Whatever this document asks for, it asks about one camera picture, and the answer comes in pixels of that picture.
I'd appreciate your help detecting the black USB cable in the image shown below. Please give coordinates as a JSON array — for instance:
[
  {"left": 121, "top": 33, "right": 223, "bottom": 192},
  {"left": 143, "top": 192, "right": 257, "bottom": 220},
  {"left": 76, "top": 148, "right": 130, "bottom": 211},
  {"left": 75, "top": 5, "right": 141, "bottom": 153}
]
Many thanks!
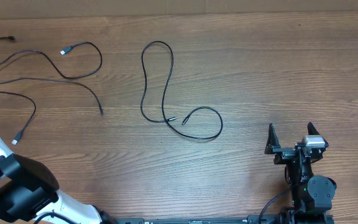
[{"left": 0, "top": 35, "right": 103, "bottom": 80}]

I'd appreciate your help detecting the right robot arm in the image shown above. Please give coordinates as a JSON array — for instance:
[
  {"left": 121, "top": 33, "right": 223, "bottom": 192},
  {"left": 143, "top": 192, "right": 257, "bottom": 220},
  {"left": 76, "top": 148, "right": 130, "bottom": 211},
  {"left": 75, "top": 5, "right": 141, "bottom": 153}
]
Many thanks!
[{"left": 258, "top": 123, "right": 337, "bottom": 224}]

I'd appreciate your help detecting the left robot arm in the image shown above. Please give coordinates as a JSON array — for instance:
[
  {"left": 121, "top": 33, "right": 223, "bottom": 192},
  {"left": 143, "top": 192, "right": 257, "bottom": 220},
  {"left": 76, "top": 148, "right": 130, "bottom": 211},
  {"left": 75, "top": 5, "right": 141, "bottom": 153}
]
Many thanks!
[{"left": 0, "top": 138, "right": 115, "bottom": 224}]

